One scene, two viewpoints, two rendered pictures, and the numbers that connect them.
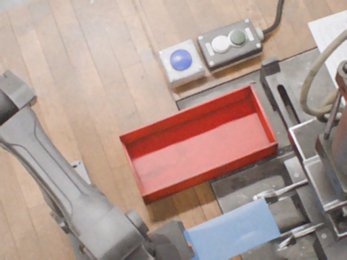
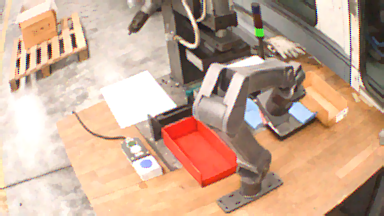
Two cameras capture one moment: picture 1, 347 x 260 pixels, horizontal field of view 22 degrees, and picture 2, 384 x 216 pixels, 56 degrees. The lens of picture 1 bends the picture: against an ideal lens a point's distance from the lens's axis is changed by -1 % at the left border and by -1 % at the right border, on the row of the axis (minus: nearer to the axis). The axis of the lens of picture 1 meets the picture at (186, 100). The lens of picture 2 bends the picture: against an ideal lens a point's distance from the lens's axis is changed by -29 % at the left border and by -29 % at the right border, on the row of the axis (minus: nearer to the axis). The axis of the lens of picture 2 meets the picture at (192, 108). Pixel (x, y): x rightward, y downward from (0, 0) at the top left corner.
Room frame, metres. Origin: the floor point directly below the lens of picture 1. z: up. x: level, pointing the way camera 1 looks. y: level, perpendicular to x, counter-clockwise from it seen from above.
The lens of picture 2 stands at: (0.64, 1.09, 1.86)
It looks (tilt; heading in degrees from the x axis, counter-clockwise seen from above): 35 degrees down; 262
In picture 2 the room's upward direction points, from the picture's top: 8 degrees counter-clockwise
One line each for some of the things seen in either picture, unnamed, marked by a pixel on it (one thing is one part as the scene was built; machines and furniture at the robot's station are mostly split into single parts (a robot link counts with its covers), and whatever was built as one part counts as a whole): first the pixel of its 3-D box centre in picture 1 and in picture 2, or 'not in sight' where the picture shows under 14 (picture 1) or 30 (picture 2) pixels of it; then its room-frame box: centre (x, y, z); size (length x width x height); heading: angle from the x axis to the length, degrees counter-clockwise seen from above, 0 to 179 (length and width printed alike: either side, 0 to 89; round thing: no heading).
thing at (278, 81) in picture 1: (290, 116); (179, 115); (0.51, -0.18, 0.95); 0.15 x 0.03 x 0.10; 15
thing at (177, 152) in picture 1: (198, 143); (199, 150); (0.48, -0.01, 0.93); 0.25 x 0.12 x 0.06; 105
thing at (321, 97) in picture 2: not in sight; (320, 98); (0.00, -0.10, 0.93); 0.25 x 0.13 x 0.08; 105
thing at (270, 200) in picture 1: (274, 196); not in sight; (0.36, -0.12, 0.98); 0.07 x 0.02 x 0.01; 105
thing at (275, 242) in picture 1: (293, 237); not in sight; (0.29, -0.14, 0.98); 0.07 x 0.02 x 0.01; 105
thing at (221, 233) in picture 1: (228, 233); (253, 111); (0.30, -0.04, 1.00); 0.15 x 0.07 x 0.03; 106
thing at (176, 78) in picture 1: (181, 66); (148, 171); (0.65, 0.00, 0.90); 0.07 x 0.07 x 0.06; 15
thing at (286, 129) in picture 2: not in sight; (287, 117); (0.16, -0.08, 0.91); 0.17 x 0.16 x 0.02; 15
